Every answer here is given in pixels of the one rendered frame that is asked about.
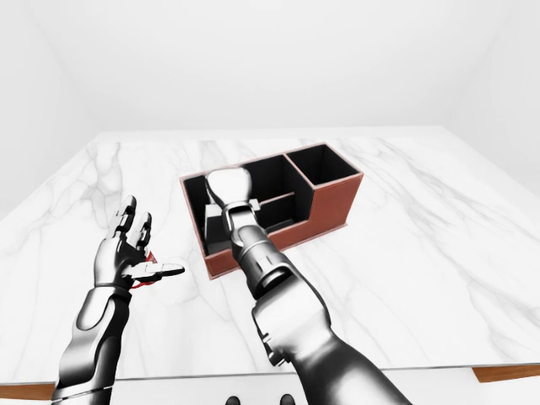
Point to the silver robot right hand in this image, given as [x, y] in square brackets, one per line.
[230, 183]

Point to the silver robot left hand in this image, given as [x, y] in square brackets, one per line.
[110, 259]

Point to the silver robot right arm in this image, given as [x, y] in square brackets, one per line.
[291, 320]

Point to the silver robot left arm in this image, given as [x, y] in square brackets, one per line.
[90, 337]

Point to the red-brown desk caddy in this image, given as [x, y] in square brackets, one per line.
[329, 198]

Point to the small red object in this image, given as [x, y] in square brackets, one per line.
[149, 256]

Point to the small dark rounded shape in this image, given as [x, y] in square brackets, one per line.
[287, 400]
[232, 401]

